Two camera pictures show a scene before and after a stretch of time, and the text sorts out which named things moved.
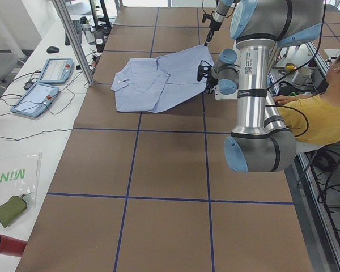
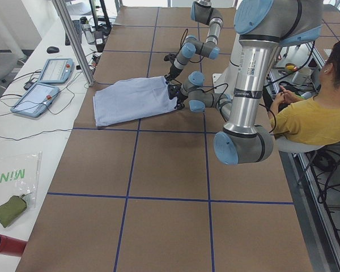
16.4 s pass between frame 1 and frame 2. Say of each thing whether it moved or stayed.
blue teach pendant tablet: stayed
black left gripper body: moved
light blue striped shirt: moved
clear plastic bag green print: stayed
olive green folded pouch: stayed
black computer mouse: stayed
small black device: stayed
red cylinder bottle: stayed
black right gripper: moved
